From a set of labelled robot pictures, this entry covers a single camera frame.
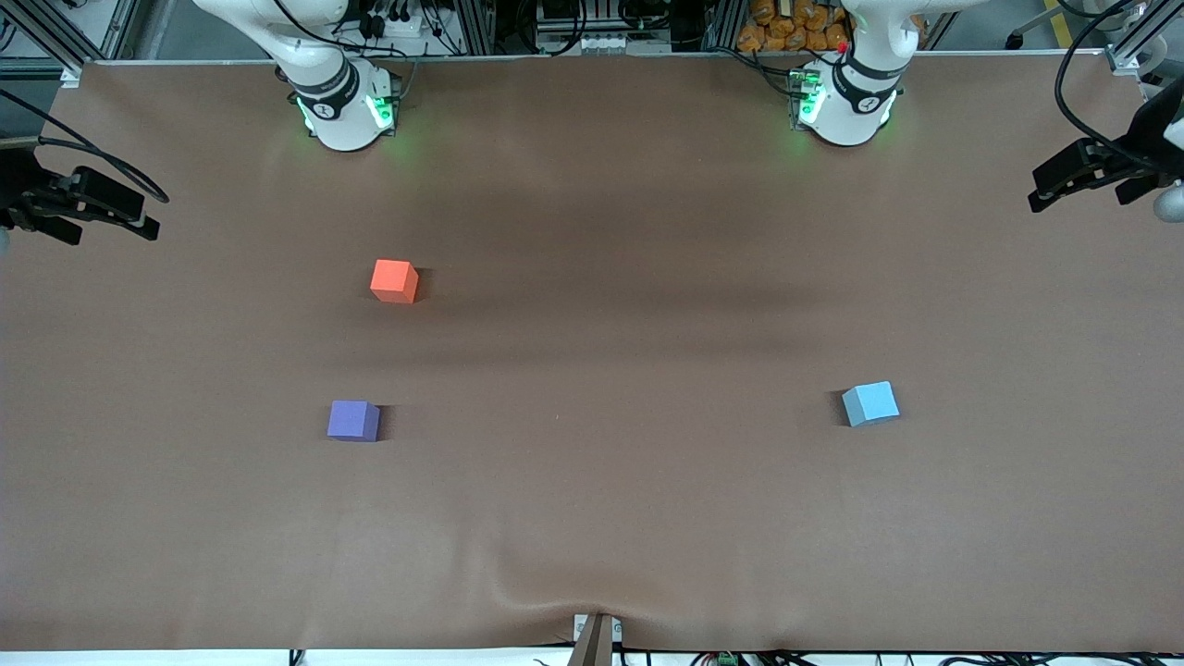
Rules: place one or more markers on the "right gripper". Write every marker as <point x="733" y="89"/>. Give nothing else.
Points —
<point x="18" y="192"/>

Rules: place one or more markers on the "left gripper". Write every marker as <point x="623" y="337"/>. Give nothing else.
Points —
<point x="1130" y="159"/>

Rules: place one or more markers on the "light blue foam block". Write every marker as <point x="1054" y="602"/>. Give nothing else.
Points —
<point x="871" y="404"/>

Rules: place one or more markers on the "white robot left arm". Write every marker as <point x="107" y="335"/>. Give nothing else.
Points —
<point x="846" y="116"/>

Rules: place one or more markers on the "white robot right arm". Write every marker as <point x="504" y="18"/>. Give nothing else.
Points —
<point x="338" y="116"/>

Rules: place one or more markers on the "orange foam block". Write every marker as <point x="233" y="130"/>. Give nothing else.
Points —
<point x="394" y="280"/>

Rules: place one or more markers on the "purple foam block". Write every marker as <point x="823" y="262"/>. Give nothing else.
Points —
<point x="352" y="421"/>

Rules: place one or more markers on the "white terminal block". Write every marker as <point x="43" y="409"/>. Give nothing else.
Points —
<point x="592" y="43"/>

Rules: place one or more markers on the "bag of orange snacks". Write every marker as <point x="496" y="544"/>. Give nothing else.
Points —
<point x="795" y="23"/>

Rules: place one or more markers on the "white power strip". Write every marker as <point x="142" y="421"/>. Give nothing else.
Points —
<point x="388" y="26"/>

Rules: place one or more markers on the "brown table cover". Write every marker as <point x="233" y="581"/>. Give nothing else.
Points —
<point x="592" y="444"/>

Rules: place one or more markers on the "metal table clamp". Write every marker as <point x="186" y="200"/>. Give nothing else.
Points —
<point x="594" y="643"/>

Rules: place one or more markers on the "aluminium frame post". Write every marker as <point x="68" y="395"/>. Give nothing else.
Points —
<point x="1133" y="42"/>
<point x="55" y="28"/>

